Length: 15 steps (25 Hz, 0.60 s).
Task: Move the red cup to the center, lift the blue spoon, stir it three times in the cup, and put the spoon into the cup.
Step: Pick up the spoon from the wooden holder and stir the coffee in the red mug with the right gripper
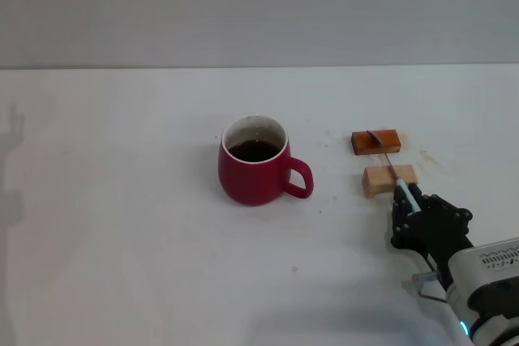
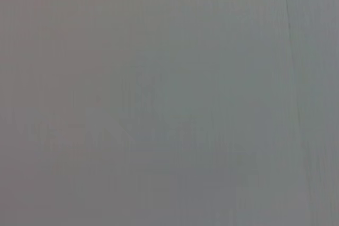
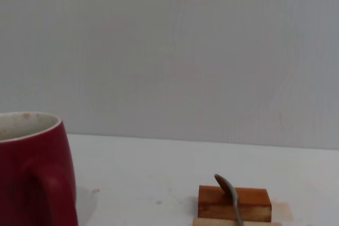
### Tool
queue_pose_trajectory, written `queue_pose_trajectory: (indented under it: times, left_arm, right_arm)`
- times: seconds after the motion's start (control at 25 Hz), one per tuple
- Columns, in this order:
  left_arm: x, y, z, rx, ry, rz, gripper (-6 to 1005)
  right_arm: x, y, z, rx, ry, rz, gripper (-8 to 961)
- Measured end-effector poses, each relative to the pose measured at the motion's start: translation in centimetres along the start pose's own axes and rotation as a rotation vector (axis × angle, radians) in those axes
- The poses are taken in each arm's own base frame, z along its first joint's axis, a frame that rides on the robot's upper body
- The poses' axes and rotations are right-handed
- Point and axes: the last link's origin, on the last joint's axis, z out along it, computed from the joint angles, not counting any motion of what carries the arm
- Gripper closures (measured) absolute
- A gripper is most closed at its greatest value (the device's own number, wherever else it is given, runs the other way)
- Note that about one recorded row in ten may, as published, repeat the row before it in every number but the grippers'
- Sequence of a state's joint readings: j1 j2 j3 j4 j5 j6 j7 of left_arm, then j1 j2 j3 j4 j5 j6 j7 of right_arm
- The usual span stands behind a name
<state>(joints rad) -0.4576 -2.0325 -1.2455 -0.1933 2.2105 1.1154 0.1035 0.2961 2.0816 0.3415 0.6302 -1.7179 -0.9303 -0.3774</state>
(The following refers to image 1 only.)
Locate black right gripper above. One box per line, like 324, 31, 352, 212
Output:
390, 183, 475, 278

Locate red ceramic mug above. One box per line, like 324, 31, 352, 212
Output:
217, 114, 315, 207

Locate light wooden block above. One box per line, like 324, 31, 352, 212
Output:
361, 164, 418, 199

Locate dark orange wooden block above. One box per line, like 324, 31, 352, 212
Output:
350, 129, 402, 156

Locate dark brown coffee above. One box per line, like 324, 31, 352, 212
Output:
227, 139, 281, 163

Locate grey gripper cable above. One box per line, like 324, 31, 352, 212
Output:
403, 271, 449, 303

